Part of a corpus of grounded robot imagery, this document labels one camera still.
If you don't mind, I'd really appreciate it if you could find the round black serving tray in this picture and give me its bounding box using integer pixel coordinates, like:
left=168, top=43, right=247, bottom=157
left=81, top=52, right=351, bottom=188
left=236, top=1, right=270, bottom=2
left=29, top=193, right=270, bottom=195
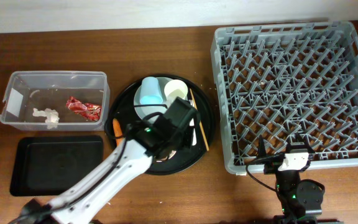
left=104, top=73, right=216, bottom=175

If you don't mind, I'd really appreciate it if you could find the light blue cup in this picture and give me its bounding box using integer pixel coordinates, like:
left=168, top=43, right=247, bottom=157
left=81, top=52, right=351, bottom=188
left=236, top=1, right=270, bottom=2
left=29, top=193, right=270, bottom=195
left=139, top=77, right=163, bottom=105

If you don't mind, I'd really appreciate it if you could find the red snack wrapper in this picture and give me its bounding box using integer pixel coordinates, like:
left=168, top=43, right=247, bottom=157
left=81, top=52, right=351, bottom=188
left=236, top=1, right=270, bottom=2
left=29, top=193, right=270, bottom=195
left=66, top=96, right=102, bottom=121

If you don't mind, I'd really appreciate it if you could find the cream white cup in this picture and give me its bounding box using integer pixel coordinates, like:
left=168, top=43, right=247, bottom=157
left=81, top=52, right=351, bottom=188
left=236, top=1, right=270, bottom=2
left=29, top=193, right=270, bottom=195
left=164, top=80, right=188, bottom=101

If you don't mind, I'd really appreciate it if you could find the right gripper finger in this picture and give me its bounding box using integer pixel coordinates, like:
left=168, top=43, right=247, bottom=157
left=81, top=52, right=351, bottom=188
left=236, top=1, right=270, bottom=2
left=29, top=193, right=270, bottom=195
left=257, top=136, right=267, bottom=159
left=294, top=133, right=314, bottom=153

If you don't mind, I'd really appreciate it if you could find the grey plate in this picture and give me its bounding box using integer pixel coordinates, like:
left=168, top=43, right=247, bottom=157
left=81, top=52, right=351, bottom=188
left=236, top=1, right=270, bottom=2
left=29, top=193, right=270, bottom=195
left=134, top=77, right=178, bottom=119

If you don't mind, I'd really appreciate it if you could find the white tissue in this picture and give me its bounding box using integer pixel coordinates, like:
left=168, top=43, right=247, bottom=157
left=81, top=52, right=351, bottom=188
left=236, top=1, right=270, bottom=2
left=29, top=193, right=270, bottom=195
left=32, top=108, right=60, bottom=129

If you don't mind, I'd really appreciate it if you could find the orange carrot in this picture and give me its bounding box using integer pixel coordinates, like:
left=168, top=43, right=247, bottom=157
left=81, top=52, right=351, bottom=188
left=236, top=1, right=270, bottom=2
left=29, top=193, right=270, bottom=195
left=112, top=118, right=123, bottom=146

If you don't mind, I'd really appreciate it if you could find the white plastic fork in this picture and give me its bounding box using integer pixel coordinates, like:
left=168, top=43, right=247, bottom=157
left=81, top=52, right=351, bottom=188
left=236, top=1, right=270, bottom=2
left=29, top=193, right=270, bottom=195
left=187, top=99, right=198, bottom=147

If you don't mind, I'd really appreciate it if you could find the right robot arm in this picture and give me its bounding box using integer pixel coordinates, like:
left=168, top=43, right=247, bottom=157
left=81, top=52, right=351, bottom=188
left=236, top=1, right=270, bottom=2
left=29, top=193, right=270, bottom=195
left=257, top=134, right=325, bottom=224

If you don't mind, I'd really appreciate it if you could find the clear plastic bin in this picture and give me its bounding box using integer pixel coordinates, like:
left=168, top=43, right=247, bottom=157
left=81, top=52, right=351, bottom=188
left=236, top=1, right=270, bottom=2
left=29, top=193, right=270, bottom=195
left=0, top=71, right=110, bottom=131

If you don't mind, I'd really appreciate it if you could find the black rectangular tray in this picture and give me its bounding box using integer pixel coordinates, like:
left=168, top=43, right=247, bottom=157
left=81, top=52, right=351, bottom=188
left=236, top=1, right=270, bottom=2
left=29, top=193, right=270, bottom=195
left=9, top=135, right=104, bottom=197

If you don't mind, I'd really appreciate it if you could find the grey dishwasher rack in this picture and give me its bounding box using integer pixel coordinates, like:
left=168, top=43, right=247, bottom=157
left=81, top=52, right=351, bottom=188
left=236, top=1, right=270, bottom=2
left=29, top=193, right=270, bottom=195
left=211, top=22, right=358, bottom=175

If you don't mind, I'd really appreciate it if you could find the pink bowl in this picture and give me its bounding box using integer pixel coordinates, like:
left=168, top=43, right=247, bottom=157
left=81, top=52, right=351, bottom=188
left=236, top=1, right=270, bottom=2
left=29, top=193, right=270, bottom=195
left=155, top=151, right=177, bottom=162

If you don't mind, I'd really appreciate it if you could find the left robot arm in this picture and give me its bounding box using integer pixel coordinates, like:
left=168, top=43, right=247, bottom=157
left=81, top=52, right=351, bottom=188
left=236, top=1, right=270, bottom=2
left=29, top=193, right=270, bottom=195
left=13, top=116, right=198, bottom=223

